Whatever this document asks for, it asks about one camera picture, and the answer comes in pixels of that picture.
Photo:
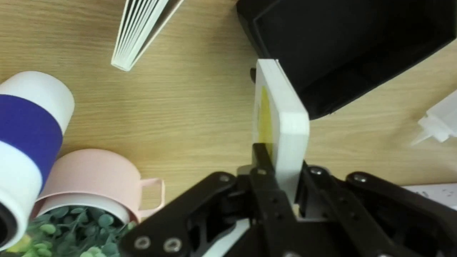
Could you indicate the white electronics box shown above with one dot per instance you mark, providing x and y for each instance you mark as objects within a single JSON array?
[{"x": 438, "y": 193}]

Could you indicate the pink mug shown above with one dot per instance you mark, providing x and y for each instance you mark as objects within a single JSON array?
[{"x": 91, "y": 176}]

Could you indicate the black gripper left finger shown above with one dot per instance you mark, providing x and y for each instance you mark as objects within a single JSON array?
[{"x": 201, "y": 209}]

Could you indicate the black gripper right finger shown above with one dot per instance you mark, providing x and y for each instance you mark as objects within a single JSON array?
[{"x": 381, "y": 215}]

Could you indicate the black book holder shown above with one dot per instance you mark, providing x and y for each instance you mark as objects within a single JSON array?
[{"x": 334, "y": 43}]

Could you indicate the small green plant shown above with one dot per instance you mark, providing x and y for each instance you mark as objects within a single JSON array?
[{"x": 72, "y": 233}]

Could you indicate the translucent white squeeze bottle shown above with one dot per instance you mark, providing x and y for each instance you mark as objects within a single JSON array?
[{"x": 444, "y": 119}]

